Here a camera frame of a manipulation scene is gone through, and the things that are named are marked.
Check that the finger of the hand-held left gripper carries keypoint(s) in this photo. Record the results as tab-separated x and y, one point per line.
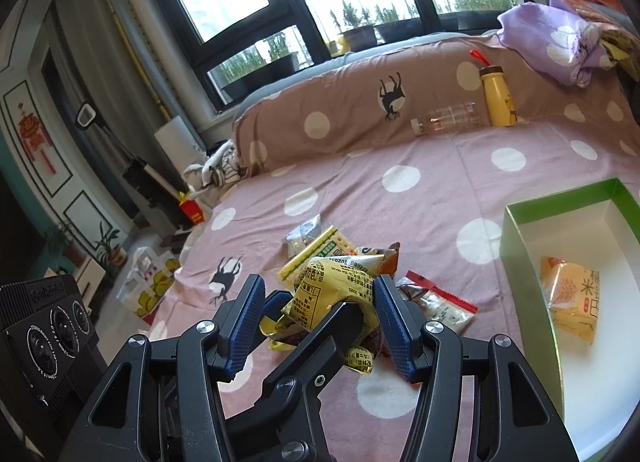
276	303
300	367

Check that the clear plastic bottle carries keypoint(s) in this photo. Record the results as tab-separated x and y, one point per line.
450	117

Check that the grey curtain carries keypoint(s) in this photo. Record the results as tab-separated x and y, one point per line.
125	41

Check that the yellow green cracker packet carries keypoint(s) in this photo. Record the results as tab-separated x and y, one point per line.
320	249

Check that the black white stick vacuum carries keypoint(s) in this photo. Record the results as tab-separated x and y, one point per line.
142	176

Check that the small yellow toy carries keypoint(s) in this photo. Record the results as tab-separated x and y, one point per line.
339	46

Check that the black plant trough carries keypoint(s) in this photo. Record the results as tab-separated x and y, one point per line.
357	36
397	30
475	21
260	74

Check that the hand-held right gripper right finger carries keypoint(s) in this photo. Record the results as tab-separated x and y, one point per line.
395	329

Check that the red knot wall decoration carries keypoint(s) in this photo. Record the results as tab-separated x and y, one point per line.
32	131

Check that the green cardboard box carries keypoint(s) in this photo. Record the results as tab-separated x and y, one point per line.
520	267

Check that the purple flower print cloth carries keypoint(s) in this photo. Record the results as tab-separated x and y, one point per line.
540	31

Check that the grey foil snack packet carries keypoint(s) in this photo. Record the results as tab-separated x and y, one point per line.
302	234

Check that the clear red-edged snack packet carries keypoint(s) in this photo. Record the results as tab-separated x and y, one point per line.
440	309

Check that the striped white cloth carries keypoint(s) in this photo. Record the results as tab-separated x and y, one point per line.
220	169

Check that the potted green plant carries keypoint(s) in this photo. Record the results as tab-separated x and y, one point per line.
65	247
112	254

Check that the yellow crinkled snack packet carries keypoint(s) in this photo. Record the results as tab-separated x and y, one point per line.
330	282

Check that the pink polka dot bedsheet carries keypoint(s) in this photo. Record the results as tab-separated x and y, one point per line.
400	202

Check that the white box appliance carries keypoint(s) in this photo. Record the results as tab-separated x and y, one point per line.
177	141

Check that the orange yellow snack packet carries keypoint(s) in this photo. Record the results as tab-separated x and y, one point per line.
570	297

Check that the yellow bottle with red cap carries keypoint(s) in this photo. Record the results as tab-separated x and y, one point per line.
497	101

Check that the red fries box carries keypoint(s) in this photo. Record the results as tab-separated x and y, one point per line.
191	212

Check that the yellow printed cloth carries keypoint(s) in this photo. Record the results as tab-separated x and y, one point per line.
617	49

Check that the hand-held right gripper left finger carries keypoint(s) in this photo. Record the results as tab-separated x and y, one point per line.
245	324

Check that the black framed window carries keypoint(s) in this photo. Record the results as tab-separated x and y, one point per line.
290	1

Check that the white yellow paper bag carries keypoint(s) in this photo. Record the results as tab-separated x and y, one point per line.
150	292

